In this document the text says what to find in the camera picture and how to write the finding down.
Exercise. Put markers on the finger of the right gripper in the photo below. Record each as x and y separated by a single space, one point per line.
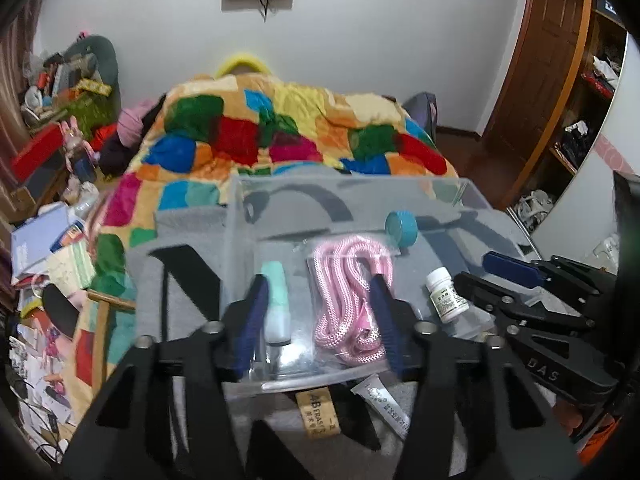
513 270
498 301

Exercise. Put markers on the wooden shelf unit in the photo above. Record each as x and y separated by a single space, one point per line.
579 114

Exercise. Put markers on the red box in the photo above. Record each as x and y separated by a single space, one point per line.
37 151

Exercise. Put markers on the pink knit hat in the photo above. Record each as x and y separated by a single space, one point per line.
130 125

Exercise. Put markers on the clear plastic storage box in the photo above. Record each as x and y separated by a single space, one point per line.
328 231

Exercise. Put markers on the white pill bottle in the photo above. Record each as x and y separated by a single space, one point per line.
444 297

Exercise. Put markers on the white blue booklet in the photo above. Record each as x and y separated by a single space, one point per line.
31 242

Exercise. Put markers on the mint green bottle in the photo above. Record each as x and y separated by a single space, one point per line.
277 325

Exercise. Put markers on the pink rabbit toy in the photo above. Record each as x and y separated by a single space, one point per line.
80 158

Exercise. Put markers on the white shoes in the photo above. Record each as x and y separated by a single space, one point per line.
533 208

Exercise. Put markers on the colourful patchwork quilt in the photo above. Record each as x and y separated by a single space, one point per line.
209 130

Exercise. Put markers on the silver white tube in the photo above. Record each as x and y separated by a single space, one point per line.
373 391

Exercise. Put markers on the striped curtain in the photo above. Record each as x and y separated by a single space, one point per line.
15 43

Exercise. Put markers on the brown wooden door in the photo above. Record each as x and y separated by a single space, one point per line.
536 76

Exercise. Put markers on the grey black blanket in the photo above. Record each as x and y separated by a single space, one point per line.
180 288

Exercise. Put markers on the blue tape roll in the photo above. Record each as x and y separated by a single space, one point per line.
401 227

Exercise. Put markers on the grey green cushion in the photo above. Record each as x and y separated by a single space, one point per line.
106 61

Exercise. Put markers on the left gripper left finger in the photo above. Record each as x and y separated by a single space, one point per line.
125 433

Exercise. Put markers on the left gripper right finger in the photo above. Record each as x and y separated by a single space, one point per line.
509 427

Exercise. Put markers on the purple grey backpack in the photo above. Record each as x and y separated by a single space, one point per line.
422 109

